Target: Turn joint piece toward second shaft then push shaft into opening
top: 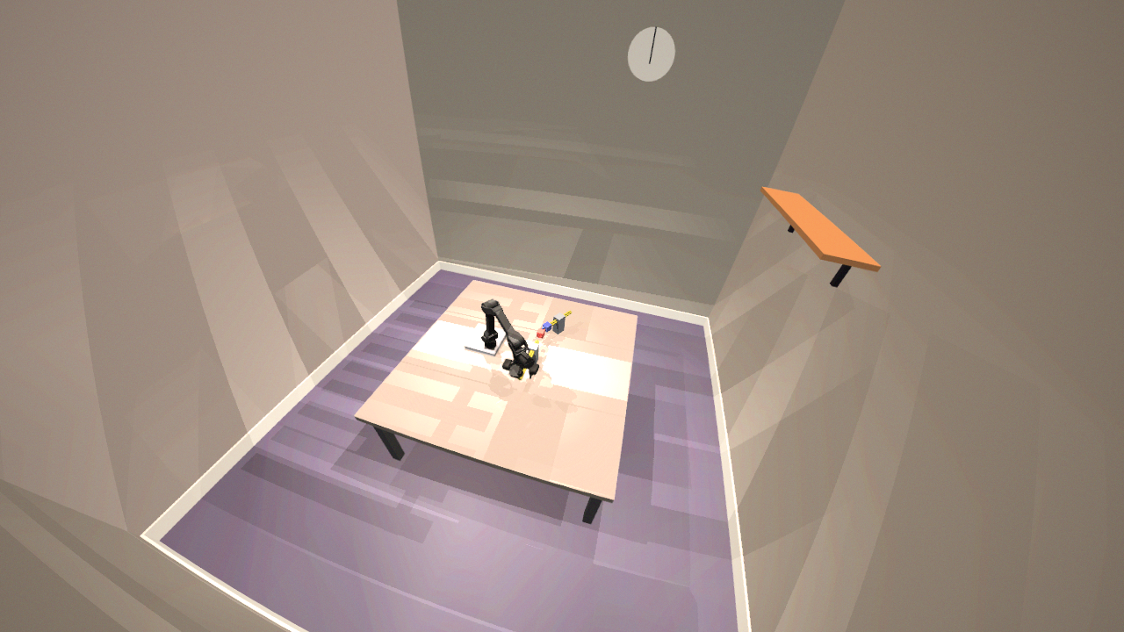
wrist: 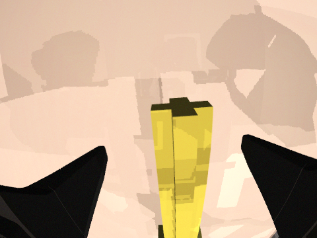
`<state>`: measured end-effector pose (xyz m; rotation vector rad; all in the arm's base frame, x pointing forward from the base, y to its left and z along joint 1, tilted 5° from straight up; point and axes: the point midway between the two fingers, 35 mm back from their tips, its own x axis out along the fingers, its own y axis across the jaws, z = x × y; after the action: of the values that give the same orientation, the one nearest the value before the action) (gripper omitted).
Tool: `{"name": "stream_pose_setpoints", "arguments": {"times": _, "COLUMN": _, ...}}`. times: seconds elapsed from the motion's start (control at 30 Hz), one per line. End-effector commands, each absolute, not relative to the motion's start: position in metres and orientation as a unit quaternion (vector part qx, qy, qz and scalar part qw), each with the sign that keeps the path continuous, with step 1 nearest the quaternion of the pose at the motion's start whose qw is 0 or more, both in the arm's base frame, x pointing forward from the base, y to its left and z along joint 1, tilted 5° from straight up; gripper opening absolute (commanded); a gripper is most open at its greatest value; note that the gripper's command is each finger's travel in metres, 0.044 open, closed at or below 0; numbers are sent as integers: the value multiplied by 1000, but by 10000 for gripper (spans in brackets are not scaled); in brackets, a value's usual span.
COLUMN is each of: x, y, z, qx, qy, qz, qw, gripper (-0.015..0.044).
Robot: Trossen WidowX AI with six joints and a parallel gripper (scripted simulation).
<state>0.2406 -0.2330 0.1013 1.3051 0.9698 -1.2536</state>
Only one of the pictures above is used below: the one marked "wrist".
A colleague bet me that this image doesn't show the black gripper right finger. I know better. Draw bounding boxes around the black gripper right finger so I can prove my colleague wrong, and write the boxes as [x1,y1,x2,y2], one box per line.
[240,134,317,238]

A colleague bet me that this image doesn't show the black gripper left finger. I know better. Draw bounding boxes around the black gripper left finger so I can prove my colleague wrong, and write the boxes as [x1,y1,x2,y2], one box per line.
[0,145,108,238]

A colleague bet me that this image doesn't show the yellow shaft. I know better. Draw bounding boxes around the yellow shaft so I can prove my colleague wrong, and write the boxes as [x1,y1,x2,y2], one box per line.
[151,97,213,238]

